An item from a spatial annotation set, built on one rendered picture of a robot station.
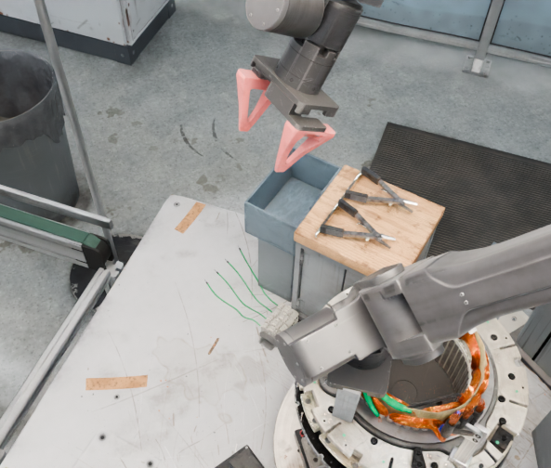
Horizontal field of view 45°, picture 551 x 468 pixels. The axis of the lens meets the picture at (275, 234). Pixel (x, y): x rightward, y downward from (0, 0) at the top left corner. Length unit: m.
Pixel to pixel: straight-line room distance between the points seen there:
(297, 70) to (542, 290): 0.38
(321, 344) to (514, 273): 0.20
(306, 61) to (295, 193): 0.57
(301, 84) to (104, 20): 2.43
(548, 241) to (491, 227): 2.15
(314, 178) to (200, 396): 0.47
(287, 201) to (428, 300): 0.76
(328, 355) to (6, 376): 1.78
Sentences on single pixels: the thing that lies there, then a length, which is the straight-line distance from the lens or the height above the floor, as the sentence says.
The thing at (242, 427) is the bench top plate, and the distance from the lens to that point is 1.25.
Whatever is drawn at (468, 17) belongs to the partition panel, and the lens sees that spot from 3.21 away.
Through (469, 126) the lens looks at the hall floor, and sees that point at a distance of 3.01.
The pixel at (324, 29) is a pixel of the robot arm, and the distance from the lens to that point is 0.73.
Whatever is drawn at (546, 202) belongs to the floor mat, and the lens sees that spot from 2.79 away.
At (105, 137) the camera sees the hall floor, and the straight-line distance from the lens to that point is 2.89.
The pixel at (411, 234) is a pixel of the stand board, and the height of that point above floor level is 1.06.
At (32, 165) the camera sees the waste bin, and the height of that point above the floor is 0.34.
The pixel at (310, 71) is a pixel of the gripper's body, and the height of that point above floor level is 1.49.
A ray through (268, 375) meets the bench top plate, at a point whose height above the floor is 0.78.
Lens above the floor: 1.95
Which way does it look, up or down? 52 degrees down
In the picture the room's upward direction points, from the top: 2 degrees clockwise
